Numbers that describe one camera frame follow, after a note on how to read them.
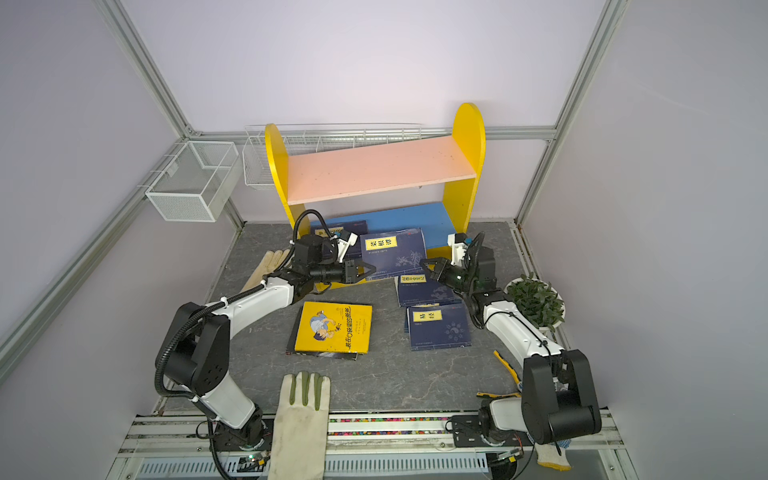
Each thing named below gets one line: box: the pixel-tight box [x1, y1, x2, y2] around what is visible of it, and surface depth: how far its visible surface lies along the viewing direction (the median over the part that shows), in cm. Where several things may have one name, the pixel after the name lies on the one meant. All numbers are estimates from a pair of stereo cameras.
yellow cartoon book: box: [294, 301, 373, 354], surface depth 88 cm
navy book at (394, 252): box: [360, 228, 427, 278], surface depth 86 cm
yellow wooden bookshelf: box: [265, 103, 486, 250], surface depth 78 cm
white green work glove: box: [267, 371, 331, 480], surface depth 75 cm
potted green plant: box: [504, 272, 566, 332], surface depth 80 cm
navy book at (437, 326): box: [404, 303, 472, 351], surface depth 92 cm
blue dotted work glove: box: [534, 439, 572, 471], surface depth 71 cm
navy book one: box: [398, 273, 463, 307], surface depth 99 cm
